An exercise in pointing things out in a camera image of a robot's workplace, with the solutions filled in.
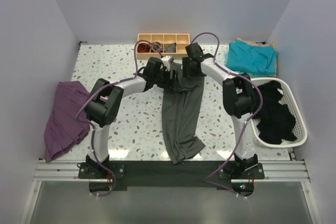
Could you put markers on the dark grey folded item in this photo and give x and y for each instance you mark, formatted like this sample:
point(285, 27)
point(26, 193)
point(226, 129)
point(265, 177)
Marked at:
point(170, 48)

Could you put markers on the white laundry basket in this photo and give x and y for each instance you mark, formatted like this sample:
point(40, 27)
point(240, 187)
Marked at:
point(299, 130)

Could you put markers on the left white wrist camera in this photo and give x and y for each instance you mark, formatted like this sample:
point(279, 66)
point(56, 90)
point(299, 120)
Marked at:
point(167, 60)

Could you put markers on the dark grey t shirt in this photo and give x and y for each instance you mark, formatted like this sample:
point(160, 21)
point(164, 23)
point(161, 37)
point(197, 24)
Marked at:
point(180, 111)

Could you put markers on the aluminium rail frame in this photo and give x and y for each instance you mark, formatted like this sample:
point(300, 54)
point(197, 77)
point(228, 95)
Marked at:
point(274, 171)

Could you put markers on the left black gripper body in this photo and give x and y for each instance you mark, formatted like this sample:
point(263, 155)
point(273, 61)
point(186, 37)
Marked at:
point(162, 78)

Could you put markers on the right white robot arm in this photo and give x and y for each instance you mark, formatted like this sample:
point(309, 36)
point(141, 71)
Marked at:
point(239, 100)

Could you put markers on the purple t shirt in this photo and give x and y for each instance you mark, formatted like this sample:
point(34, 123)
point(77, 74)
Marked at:
point(62, 130)

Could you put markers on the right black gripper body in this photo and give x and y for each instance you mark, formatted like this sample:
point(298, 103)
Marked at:
point(193, 73)

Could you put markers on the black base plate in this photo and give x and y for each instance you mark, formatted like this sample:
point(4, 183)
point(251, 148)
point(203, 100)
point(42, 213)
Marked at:
point(121, 175)

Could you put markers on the red black fabric item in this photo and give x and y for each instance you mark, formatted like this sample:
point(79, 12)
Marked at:
point(143, 47)

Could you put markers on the wooden compartment box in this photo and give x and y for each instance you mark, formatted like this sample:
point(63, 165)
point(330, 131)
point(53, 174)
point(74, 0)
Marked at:
point(181, 40)

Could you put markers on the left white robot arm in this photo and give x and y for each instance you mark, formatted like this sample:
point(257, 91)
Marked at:
point(104, 101)

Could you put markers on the black t shirt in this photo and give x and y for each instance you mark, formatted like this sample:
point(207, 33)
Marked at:
point(275, 120)

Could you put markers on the teal t shirt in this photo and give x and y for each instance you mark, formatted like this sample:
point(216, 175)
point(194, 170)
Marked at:
point(234, 61)

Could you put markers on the grey pink fabric item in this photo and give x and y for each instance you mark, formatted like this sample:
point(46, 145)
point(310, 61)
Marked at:
point(156, 47)

